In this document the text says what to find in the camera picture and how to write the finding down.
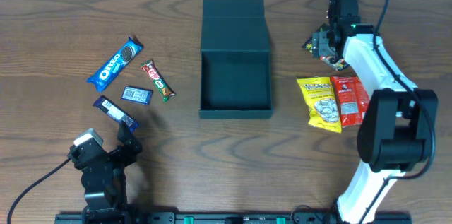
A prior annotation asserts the black Haribo gummy bag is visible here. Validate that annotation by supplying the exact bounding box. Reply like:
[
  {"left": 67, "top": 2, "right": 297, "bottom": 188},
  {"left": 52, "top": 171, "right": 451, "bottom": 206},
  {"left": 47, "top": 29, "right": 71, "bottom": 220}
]
[{"left": 302, "top": 23, "right": 349, "bottom": 71}]

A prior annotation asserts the dark green box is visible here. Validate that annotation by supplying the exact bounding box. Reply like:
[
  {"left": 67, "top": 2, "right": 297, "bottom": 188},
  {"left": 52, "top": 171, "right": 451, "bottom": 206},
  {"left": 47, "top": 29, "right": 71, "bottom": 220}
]
[{"left": 199, "top": 0, "right": 273, "bottom": 119}]

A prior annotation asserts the blue Oreo cookie pack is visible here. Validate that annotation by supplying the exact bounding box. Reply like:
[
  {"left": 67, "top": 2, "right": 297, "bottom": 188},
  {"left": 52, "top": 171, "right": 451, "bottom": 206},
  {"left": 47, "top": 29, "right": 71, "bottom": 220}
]
[{"left": 86, "top": 37, "right": 143, "bottom": 92}]

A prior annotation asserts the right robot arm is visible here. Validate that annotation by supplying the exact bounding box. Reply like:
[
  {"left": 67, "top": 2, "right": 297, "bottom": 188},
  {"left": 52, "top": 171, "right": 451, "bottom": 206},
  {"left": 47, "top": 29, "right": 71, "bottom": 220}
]
[{"left": 309, "top": 23, "right": 438, "bottom": 223}]

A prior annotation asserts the red KitKat bar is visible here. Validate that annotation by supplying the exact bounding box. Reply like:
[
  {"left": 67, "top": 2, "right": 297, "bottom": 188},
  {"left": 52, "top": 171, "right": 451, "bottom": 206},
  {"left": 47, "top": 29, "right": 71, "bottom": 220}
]
[{"left": 140, "top": 60, "right": 176, "bottom": 102}]

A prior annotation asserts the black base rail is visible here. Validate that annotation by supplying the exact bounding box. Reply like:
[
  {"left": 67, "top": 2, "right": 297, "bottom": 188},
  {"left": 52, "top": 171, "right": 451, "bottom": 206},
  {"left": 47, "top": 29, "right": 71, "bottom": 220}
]
[{"left": 54, "top": 211, "right": 413, "bottom": 224}]

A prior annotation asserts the yellow Hacks candy bag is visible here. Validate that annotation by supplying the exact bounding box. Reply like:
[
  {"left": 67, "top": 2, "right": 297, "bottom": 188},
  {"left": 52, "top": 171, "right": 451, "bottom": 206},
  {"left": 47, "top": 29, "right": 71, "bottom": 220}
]
[{"left": 297, "top": 77, "right": 342, "bottom": 133}]

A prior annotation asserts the small blue candy bar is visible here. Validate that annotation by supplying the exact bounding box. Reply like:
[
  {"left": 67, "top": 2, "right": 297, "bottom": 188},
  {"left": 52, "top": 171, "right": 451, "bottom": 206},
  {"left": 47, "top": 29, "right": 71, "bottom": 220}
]
[{"left": 121, "top": 86, "right": 153, "bottom": 105}]

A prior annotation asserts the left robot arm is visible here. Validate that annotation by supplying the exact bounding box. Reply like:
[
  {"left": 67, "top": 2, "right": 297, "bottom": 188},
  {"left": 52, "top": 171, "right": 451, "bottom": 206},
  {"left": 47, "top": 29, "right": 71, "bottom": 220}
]
[{"left": 68, "top": 122, "right": 143, "bottom": 223}]

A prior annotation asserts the red Hacks candy bag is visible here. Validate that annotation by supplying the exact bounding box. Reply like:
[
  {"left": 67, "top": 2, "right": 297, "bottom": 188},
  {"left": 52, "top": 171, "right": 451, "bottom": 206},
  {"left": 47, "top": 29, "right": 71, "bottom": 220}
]
[{"left": 331, "top": 76, "right": 369, "bottom": 128}]

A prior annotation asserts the long dark blue chocolate bar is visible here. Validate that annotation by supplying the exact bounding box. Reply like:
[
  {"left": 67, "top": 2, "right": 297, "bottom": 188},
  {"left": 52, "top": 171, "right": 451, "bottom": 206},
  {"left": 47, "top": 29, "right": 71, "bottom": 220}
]
[{"left": 93, "top": 95, "right": 139, "bottom": 132}]

